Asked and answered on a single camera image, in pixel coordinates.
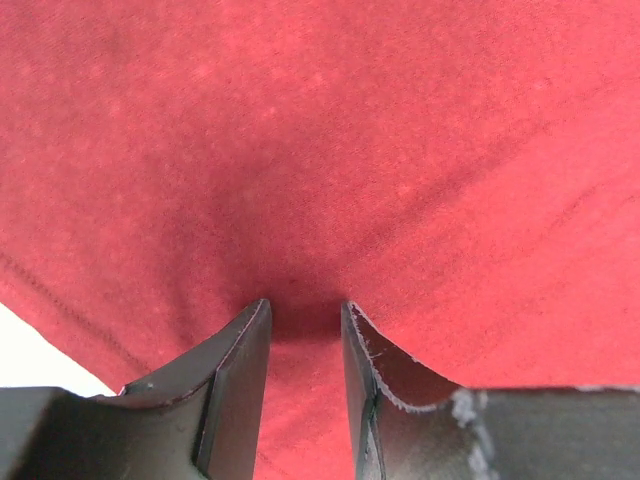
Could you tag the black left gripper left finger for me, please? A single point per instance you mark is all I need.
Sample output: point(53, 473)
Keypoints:
point(197, 417)

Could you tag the dark maroon t shirt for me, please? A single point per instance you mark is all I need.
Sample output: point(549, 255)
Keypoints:
point(466, 171)

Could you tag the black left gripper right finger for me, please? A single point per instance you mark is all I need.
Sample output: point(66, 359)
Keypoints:
point(409, 422)

